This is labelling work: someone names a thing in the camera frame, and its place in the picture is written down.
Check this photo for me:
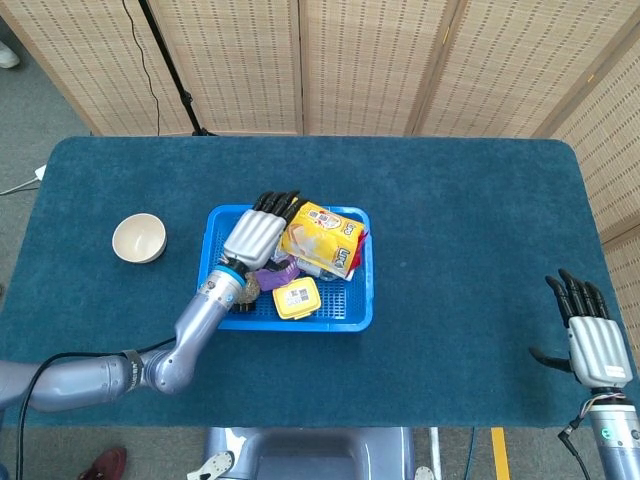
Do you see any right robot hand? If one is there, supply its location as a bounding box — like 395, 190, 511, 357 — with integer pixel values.
528, 268, 634, 389

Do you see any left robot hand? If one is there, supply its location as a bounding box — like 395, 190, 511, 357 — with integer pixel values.
222, 189, 309, 274

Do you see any purple carton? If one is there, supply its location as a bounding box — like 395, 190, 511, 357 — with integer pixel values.
254, 257, 301, 292

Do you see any glass jar of herbs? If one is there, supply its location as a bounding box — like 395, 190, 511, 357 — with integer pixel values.
228, 274, 262, 315

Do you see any yellow snack bag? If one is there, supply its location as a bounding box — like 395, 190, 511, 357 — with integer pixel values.
278, 200, 372, 281

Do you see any clear water bottle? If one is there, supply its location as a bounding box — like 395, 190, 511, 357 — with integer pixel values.
269, 252, 357, 282

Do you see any yellow square container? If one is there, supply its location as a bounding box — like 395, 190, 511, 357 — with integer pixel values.
271, 277, 322, 321

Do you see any beige bowl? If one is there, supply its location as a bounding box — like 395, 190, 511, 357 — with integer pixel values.
111, 212, 168, 264

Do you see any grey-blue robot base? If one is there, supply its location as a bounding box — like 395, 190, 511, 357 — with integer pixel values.
203, 426, 416, 480

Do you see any blue plastic basket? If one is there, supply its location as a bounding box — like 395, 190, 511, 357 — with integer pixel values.
194, 203, 376, 334

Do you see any yellow floor tape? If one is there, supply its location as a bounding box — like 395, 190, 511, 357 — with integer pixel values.
490, 427, 512, 480

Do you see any black tripod stand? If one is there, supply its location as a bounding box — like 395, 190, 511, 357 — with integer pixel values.
137, 0, 219, 137

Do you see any teal table mat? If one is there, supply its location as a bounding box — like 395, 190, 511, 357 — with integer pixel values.
0, 135, 640, 430

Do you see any red shoe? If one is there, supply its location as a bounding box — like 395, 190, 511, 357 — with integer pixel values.
77, 447, 127, 480

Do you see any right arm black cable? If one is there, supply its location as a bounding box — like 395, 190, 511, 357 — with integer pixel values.
557, 394, 597, 480

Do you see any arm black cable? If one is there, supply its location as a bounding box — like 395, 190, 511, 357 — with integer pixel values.
557, 394, 597, 480
17, 337, 176, 480

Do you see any blue floor cable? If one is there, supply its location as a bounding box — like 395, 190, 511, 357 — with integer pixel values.
462, 427, 476, 480

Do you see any thin black hanging cable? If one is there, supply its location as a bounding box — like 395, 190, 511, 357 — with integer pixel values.
121, 0, 161, 136

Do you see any white floor cable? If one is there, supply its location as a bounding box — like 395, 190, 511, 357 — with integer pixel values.
0, 177, 39, 196

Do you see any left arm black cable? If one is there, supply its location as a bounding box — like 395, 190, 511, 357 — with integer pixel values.
17, 337, 176, 480

